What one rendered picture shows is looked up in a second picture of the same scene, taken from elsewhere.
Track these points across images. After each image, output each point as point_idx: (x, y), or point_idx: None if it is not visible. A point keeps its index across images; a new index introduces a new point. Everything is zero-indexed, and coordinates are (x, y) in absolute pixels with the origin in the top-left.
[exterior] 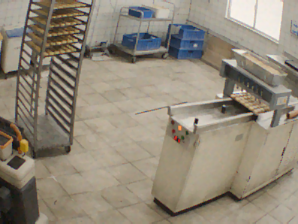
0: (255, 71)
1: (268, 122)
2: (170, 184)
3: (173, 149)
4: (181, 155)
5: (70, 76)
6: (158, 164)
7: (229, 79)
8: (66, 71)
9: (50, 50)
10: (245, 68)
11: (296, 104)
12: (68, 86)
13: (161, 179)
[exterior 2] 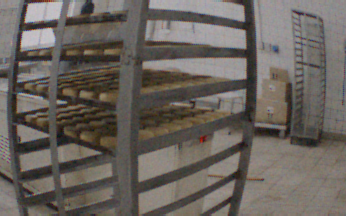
0: (98, 34)
1: None
2: (192, 204)
3: (191, 161)
4: (200, 157)
5: (105, 184)
6: (176, 199)
7: (70, 69)
8: (88, 183)
9: (183, 110)
10: (83, 40)
11: (43, 75)
12: (114, 206)
13: (181, 210)
